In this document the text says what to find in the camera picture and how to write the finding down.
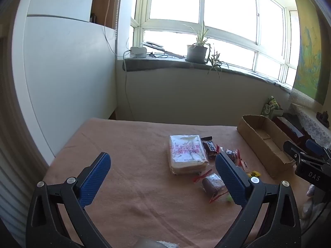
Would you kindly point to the yellow candy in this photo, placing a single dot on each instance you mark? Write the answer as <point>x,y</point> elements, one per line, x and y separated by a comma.
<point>254,173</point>

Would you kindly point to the dark cake in red-edged wrapper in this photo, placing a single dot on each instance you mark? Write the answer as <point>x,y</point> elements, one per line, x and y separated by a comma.
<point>231,154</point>

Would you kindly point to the dark small figurine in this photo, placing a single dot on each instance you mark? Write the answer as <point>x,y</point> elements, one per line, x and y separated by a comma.
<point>323,117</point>

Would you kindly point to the dark red box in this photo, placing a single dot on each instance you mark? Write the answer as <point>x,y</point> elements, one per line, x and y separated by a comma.
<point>287,126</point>

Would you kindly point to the white lace cloth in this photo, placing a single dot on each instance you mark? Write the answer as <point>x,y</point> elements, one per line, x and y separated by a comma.
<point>310,124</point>

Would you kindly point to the landscape wall poster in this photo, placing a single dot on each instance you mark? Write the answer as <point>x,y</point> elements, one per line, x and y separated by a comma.
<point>310,56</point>

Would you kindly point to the brown cake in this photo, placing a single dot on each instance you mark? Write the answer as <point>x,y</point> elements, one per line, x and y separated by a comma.
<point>213,184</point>

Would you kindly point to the pink white candy packet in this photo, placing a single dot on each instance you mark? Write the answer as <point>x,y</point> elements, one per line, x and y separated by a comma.
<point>243,163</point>

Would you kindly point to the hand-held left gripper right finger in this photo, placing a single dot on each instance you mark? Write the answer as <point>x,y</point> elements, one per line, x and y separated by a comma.
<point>230,178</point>

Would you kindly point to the green snack bag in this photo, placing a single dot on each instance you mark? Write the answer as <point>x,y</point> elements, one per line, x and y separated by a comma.
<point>269,107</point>

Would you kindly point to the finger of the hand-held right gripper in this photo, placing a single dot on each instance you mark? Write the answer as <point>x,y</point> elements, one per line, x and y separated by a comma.
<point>314,146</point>
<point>292,148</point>

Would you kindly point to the grey stone window sill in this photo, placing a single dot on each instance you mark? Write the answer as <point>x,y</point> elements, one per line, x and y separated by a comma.
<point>168,63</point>

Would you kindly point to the white window frame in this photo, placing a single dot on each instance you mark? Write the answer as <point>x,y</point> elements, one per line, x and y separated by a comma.
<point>201,23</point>

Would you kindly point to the sliced bread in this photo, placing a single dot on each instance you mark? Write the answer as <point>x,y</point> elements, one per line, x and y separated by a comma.
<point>186,152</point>

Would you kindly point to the potted spider plant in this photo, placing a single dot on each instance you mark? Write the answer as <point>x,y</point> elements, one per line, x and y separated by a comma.
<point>196,53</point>

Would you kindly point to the large brown chocolate bar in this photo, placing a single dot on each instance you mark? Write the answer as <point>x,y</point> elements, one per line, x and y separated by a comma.
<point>210,147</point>

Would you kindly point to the cardboard box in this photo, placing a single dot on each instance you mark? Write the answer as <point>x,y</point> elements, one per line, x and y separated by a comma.
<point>258,137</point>

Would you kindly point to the white slatted panel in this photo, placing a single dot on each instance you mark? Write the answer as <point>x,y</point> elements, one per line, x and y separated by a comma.
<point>15,191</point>

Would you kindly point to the white adapter box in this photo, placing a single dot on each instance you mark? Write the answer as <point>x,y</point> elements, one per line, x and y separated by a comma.
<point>137,52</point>

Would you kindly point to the white cabinet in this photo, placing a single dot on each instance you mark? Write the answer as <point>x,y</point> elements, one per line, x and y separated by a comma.
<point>67,69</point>

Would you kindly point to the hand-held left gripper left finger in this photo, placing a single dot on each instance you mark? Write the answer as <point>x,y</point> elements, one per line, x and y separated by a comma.
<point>95,178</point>

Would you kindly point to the brown wooden panel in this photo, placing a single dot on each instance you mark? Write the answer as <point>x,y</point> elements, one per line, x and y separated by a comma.
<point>103,2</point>

